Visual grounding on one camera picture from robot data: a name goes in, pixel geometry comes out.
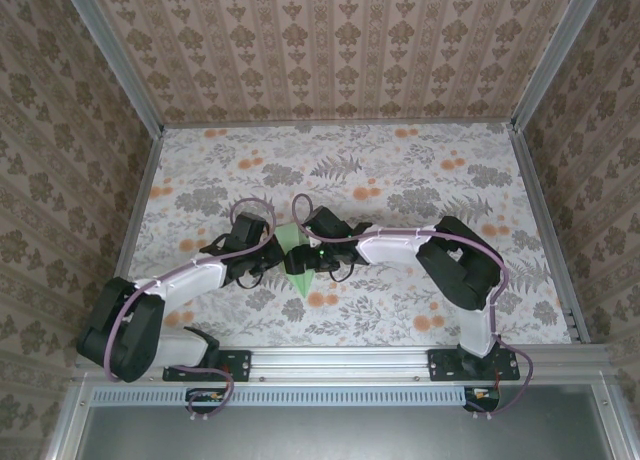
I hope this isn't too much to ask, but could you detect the light green paper sheet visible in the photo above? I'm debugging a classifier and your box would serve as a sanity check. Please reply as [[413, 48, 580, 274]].
[[276, 223, 317, 300]]

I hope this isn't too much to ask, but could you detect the floral table cover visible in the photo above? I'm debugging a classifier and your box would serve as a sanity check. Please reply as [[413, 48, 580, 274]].
[[107, 124, 574, 349]]

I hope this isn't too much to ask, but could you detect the small connector board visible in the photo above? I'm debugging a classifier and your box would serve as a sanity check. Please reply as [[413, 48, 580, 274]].
[[185, 387, 227, 415], [463, 387, 502, 415]]

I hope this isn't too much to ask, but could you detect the grey metal panel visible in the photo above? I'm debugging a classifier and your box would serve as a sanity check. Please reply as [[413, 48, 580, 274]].
[[47, 383, 640, 460]]

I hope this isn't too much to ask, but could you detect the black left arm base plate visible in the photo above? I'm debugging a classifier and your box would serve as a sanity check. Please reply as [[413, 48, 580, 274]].
[[162, 348, 251, 383]]

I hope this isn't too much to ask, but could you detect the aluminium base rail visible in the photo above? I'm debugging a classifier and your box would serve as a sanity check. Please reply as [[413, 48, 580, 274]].
[[74, 344, 617, 385]]

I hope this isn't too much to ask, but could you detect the aluminium side rail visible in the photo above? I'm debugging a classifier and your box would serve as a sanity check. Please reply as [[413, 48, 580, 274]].
[[510, 124, 592, 345], [93, 127, 166, 346]]

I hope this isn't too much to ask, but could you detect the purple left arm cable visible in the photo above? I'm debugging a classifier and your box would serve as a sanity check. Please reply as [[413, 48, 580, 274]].
[[103, 197, 279, 424]]

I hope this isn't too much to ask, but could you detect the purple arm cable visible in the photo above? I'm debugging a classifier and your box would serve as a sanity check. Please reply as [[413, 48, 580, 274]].
[[103, 197, 279, 424], [291, 193, 534, 421]]

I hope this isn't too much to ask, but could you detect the grey slotted cable duct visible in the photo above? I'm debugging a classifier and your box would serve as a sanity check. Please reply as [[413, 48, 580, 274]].
[[92, 387, 471, 407]]

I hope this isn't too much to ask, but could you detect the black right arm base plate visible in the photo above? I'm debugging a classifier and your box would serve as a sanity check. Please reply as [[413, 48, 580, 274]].
[[428, 347, 521, 383]]

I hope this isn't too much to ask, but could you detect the aluminium rear rail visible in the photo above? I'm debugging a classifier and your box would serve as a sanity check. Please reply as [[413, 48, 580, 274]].
[[160, 119, 517, 131]]

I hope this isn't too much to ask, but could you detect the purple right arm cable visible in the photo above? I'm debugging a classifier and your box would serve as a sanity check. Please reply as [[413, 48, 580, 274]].
[[291, 193, 534, 421]]

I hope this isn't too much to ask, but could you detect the aluminium corner post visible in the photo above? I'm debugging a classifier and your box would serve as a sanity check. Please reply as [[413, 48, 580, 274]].
[[512, 0, 610, 131], [58, 0, 166, 134]]

